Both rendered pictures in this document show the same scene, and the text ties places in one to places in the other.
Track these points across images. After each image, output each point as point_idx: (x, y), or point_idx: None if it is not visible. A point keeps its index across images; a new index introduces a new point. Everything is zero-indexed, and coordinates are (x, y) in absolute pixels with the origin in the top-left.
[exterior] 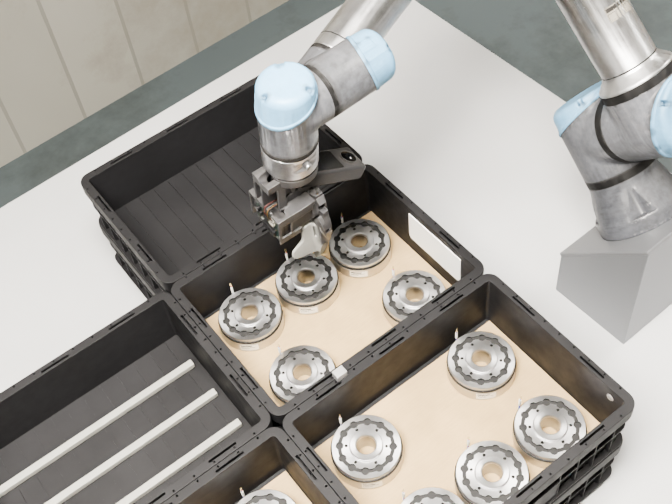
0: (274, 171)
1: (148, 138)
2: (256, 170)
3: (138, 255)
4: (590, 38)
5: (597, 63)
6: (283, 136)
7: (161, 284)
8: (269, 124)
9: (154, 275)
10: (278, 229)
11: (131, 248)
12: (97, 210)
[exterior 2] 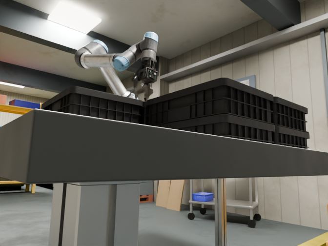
0: (154, 56)
1: (58, 93)
2: (150, 57)
3: (125, 98)
4: (120, 84)
5: (122, 90)
6: (157, 44)
7: (140, 103)
8: (156, 40)
9: (136, 101)
10: (157, 74)
11: (119, 99)
12: (79, 104)
